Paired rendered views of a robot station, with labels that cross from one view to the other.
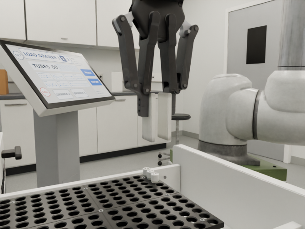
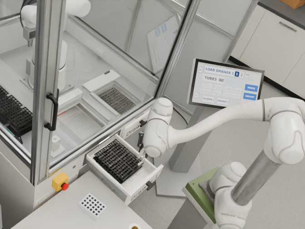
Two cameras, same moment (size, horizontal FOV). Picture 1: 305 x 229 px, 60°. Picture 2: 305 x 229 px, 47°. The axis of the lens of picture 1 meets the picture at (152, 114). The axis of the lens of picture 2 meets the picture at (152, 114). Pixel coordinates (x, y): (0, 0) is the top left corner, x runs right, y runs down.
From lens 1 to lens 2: 1.75 m
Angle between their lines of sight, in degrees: 58
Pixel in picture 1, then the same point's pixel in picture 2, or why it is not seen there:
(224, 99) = (219, 173)
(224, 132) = (212, 183)
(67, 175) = not seen: hidden behind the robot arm
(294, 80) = (223, 195)
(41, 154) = (197, 110)
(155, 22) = not seen: hidden behind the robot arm
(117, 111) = not seen: outside the picture
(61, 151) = (203, 117)
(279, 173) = (213, 218)
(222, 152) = (207, 188)
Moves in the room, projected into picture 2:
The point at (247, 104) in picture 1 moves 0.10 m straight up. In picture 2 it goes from (219, 184) to (227, 174)
